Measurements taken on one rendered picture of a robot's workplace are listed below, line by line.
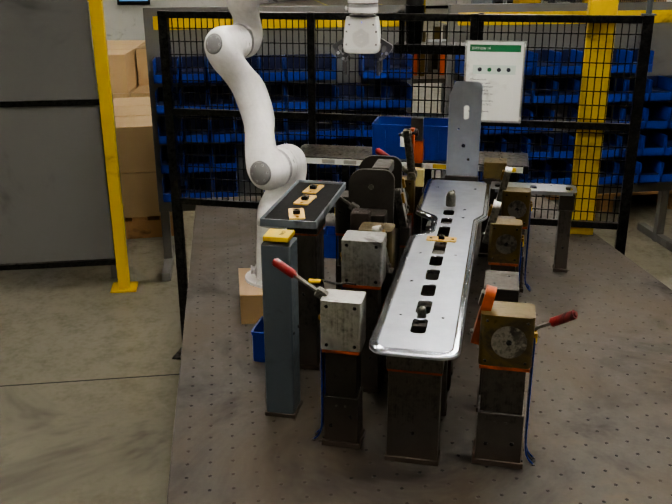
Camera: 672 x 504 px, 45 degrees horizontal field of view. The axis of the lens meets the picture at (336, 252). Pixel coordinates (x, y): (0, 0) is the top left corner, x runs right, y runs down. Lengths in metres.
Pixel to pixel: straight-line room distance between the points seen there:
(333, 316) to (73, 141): 2.96
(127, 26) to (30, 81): 4.79
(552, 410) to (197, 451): 0.86
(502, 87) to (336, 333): 1.69
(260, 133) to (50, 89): 2.22
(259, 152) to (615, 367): 1.17
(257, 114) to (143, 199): 3.09
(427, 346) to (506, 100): 1.71
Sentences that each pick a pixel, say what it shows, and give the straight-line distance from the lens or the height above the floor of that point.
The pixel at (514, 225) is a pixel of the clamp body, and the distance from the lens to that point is 2.31.
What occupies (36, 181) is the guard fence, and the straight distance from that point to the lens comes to 4.60.
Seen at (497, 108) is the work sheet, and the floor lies 1.20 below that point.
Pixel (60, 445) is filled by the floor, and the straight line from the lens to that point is 3.34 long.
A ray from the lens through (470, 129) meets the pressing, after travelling 2.96.
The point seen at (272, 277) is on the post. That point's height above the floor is 1.06.
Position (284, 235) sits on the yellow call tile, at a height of 1.16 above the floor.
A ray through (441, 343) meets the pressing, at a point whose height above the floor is 1.00.
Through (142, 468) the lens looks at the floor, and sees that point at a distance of 3.13.
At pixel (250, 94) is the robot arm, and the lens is 2.43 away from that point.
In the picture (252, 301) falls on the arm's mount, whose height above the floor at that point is 0.77.
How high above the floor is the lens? 1.75
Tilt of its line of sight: 20 degrees down
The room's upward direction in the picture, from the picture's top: straight up
